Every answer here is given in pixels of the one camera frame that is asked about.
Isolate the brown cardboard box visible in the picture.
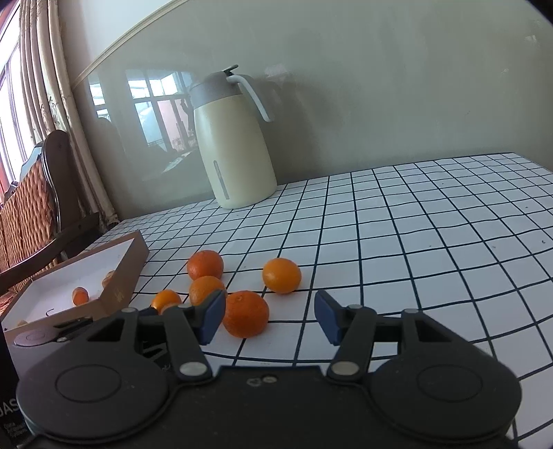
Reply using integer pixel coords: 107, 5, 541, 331
0, 230, 150, 376

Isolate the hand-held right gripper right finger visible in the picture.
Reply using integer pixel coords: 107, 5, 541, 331
314, 290, 471, 383

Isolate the white black-grid tablecloth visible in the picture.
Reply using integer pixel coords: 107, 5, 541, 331
84, 152, 553, 445

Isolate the red-framed window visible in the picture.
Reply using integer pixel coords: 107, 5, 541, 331
0, 0, 35, 195

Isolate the wooden sofa with woven cushion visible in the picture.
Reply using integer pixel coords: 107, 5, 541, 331
0, 130, 102, 312

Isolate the large deep orange tangerine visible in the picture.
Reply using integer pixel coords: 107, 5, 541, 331
222, 290, 270, 338

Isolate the cream and grey thermos jug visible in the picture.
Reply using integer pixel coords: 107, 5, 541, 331
189, 65, 278, 210

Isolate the small yellowish orange tangerine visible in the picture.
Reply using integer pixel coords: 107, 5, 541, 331
151, 289, 182, 315

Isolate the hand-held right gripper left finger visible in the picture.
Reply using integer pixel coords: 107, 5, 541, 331
88, 290, 226, 383

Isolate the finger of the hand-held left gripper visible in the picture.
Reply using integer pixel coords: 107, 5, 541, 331
47, 317, 94, 345
139, 341, 174, 371

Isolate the beige embroidered curtain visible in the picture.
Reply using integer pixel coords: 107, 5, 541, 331
19, 0, 119, 225

